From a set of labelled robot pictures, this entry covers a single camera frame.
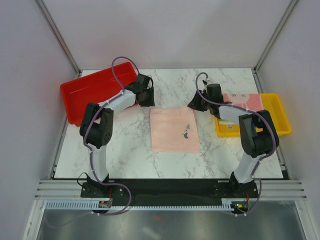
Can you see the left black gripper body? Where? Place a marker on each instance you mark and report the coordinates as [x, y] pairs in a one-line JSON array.
[[148, 98]]

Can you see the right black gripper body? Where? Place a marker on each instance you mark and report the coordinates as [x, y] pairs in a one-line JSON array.
[[209, 103]]

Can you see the plain peach towel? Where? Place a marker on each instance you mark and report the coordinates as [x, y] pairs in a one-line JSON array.
[[174, 130]]

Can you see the pink striped towel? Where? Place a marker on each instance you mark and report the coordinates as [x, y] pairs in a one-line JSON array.
[[251, 101]]

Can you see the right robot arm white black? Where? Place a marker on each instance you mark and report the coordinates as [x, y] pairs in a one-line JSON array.
[[258, 135]]

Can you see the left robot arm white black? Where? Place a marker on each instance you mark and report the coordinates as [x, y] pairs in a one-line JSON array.
[[97, 124]]

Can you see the red plastic bin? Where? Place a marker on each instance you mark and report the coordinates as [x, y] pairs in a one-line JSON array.
[[93, 88]]

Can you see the yellow plastic bin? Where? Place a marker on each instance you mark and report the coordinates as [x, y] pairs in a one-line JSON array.
[[272, 103]]

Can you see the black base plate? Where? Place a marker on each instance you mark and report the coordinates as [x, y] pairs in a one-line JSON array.
[[168, 191]]

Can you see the right aluminium frame post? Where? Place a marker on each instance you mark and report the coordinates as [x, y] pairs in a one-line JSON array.
[[275, 34]]

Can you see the aluminium frame post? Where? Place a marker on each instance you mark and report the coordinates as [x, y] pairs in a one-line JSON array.
[[275, 34], [58, 36]]

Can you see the white slotted cable duct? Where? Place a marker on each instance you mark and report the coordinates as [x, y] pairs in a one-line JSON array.
[[99, 205]]

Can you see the left aluminium frame post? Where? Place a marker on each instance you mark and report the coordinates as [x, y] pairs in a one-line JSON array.
[[58, 36]]

